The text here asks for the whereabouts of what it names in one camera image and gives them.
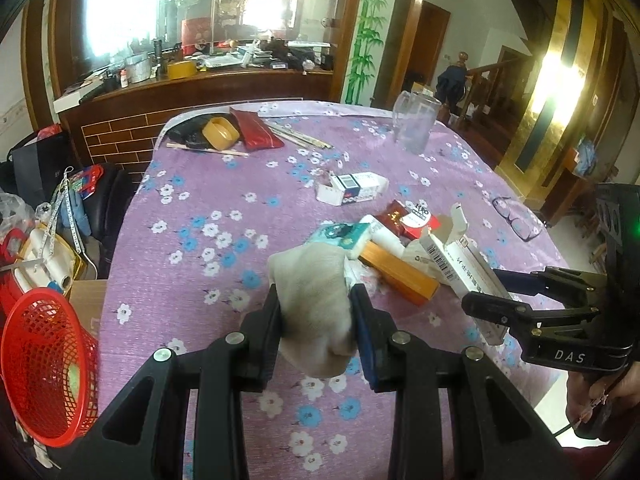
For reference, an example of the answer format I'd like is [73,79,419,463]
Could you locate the white barcode carton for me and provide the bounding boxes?
[419,202,522,347]

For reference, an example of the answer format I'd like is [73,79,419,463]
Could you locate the white and blue cigarette pack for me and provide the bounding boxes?
[315,171,390,207]

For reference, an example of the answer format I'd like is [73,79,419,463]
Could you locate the dark jacket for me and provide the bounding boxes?
[435,62,472,107]

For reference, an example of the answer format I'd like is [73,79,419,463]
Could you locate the clear plastic bag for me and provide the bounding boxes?
[0,192,37,242]

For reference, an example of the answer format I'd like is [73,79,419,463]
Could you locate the yellow tray with white rolls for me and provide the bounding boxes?
[14,227,85,297]

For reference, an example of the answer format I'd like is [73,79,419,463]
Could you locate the beige cloth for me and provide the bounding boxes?
[267,242,359,378]

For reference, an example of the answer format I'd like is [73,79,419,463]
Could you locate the blue cloth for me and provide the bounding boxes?
[59,189,92,237]

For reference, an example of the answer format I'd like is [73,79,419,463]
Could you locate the white tube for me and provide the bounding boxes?
[360,214,407,261]

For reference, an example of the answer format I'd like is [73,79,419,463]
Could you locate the single wooden chopstick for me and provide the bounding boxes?
[166,142,250,158]

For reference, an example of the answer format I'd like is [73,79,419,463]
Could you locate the yellow tape roll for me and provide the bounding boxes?
[202,116,242,150]

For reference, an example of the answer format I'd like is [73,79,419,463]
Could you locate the bundle of chopsticks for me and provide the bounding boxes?
[264,119,334,151]

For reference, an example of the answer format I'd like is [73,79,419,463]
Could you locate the black leather sofa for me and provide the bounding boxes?
[80,162,137,281]

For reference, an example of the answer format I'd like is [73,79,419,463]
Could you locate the black paper bag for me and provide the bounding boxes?
[11,132,71,208]

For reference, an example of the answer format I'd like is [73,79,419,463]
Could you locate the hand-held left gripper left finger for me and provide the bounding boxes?
[55,284,286,480]

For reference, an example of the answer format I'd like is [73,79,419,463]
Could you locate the person's right hand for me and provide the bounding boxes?
[566,365,627,430]

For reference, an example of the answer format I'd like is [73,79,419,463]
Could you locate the white measuring tape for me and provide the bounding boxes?
[46,167,85,261]

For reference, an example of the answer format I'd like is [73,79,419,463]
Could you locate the flat white box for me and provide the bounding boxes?
[52,91,85,114]

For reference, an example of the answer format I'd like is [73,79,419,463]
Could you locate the crumpled white tissue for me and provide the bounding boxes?
[345,257,384,296]

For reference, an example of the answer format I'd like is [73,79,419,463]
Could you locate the orange rectangular box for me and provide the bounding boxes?
[359,240,441,307]

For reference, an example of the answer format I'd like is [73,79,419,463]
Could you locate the red plastic mesh basket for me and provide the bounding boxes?
[0,287,101,448]

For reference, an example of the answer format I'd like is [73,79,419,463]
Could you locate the teal cartoon tissue packet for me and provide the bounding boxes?
[305,222,372,262]

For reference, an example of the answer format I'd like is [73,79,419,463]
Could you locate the wooden brick-pattern counter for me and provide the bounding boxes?
[52,67,336,167]

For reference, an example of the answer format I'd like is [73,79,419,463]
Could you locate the purple floral tablecloth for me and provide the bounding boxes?
[107,101,571,480]

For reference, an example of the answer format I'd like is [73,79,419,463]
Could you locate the dark frame eyeglasses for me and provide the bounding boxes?
[492,196,547,243]

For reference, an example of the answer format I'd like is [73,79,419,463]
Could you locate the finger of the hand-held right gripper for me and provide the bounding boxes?
[492,266,608,307]
[461,290,601,342]

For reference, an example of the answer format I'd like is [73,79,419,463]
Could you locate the red printed shopping bag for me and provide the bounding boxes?
[69,164,105,197]

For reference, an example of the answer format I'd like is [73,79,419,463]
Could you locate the black plastic bag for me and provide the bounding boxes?
[166,115,211,149]

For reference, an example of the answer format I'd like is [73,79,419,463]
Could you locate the red pouch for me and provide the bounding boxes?
[230,107,286,151]

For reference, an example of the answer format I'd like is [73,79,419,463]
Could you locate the cardboard box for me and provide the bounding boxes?
[69,280,109,343]

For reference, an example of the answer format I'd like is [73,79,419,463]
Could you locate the red and white cigarette pack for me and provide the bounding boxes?
[375,200,442,242]

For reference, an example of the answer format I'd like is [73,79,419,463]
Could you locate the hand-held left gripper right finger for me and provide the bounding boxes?
[350,284,581,480]

